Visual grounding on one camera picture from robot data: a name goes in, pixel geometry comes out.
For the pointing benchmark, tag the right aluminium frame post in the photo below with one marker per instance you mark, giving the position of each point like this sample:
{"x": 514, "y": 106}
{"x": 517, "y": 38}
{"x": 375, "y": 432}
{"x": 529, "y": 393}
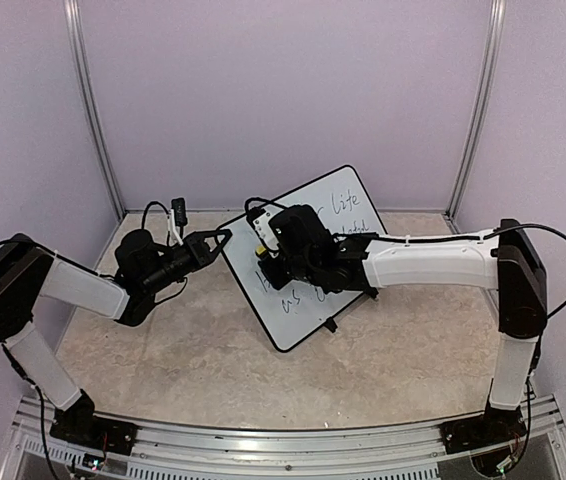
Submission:
{"x": 480, "y": 106}

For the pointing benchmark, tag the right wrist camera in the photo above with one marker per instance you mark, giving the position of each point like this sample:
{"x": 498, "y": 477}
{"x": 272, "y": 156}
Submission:
{"x": 259, "y": 218}

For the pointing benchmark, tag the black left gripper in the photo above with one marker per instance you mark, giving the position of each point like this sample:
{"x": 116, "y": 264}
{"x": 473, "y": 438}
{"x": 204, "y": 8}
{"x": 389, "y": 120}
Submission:
{"x": 199, "y": 248}

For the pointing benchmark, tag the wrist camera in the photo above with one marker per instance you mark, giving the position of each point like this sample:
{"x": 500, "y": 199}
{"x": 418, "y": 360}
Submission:
{"x": 177, "y": 220}
{"x": 259, "y": 218}

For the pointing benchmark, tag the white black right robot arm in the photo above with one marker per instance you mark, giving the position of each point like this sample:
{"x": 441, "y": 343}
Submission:
{"x": 502, "y": 259}

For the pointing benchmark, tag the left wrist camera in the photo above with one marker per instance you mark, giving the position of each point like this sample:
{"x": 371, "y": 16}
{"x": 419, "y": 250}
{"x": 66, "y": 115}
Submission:
{"x": 177, "y": 220}

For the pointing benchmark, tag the aluminium frame post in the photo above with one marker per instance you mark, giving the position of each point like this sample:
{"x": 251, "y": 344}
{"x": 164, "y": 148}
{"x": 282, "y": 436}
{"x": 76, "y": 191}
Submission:
{"x": 480, "y": 106}
{"x": 81, "y": 64}

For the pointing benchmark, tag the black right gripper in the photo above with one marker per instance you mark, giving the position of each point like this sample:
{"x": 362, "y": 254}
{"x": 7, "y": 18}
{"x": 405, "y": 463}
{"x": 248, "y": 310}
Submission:
{"x": 277, "y": 278}

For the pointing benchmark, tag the left aluminium frame post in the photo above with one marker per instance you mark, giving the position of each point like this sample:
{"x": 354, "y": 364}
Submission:
{"x": 81, "y": 64}

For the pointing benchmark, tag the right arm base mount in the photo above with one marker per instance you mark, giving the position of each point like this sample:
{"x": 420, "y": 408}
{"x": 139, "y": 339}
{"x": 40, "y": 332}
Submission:
{"x": 479, "y": 432}

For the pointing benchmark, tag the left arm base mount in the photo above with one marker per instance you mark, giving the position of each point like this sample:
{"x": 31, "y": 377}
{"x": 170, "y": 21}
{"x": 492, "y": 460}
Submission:
{"x": 94, "y": 432}

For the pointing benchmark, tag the front aluminium rail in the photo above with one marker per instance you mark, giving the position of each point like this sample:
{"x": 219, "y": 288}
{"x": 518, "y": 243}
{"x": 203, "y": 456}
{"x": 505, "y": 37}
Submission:
{"x": 172, "y": 451}

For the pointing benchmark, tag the black framed whiteboard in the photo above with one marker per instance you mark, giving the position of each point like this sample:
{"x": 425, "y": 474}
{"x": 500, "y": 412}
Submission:
{"x": 327, "y": 222}

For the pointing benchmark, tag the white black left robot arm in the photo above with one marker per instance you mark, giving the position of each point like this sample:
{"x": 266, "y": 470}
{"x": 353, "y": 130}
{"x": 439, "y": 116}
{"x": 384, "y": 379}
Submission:
{"x": 33, "y": 275}

